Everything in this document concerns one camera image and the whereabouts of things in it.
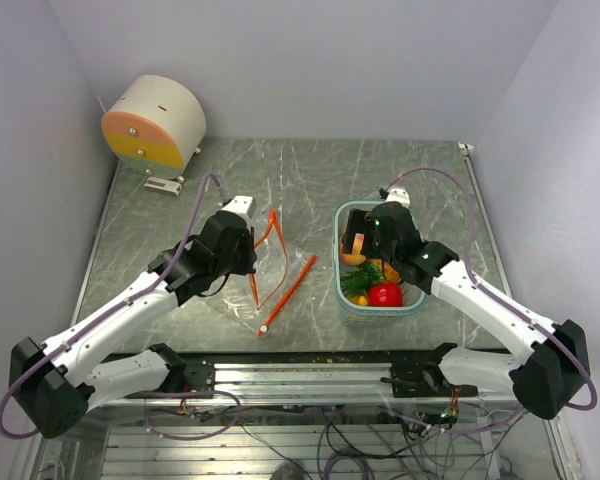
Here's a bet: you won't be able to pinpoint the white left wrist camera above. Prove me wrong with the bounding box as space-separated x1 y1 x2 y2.
222 195 257 222

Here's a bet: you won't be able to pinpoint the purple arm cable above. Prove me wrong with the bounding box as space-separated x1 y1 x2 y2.
0 172 231 441
384 167 599 411

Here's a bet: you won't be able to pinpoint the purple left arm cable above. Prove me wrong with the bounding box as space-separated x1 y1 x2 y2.
0 172 231 441

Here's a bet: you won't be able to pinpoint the light blue plastic basket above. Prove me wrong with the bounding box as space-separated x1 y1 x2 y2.
332 200 427 327

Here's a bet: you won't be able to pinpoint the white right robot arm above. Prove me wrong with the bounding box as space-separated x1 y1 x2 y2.
342 201 590 420

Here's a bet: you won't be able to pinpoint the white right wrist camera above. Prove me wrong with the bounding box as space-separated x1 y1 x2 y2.
379 187 411 208

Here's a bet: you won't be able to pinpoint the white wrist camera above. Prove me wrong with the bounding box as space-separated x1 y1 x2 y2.
379 187 411 208
222 195 257 222

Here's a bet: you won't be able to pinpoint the tangled cables under table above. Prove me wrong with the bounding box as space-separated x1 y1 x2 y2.
144 389 531 480

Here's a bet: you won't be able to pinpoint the clear orange zip top bag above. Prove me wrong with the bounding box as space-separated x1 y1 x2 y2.
219 208 317 338

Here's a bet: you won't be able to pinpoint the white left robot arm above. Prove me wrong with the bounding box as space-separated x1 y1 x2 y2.
7 196 256 439

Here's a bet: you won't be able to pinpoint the toy orange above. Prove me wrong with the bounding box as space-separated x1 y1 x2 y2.
379 260 401 284

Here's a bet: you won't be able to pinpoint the toy peach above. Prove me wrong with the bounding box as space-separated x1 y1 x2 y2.
339 233 367 266

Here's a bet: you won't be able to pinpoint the white cylindrical drawer box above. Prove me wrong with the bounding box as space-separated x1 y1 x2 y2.
101 75 206 180

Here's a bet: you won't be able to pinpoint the red toy apple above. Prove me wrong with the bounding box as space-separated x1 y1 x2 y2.
368 283 404 308

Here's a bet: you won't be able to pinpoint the toy pineapple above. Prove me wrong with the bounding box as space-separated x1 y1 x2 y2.
340 262 384 296

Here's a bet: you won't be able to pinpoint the small white metal bracket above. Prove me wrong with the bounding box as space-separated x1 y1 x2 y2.
144 176 182 196

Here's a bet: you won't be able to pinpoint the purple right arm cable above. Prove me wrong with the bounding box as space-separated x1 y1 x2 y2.
384 167 599 411

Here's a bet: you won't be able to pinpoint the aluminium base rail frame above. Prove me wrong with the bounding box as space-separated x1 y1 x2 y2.
39 359 561 406

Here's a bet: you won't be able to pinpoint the small yellow toy fruit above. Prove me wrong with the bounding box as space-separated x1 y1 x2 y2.
347 294 369 307

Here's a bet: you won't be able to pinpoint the white corner bracket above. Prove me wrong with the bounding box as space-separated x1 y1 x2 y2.
458 142 475 157

